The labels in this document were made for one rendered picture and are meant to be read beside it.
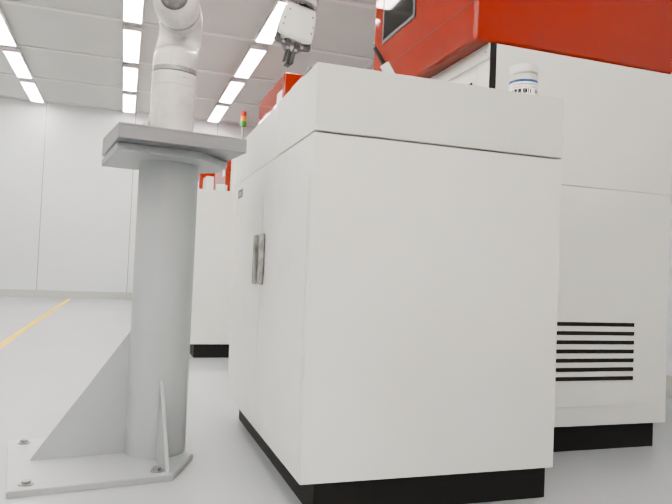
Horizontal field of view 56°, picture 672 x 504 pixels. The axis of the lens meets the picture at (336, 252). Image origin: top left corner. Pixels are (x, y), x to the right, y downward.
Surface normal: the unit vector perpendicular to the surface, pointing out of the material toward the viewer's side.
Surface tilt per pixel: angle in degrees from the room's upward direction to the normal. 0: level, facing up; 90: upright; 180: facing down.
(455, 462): 90
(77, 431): 90
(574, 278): 90
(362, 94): 90
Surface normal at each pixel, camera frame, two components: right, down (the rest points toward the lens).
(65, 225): 0.32, -0.02
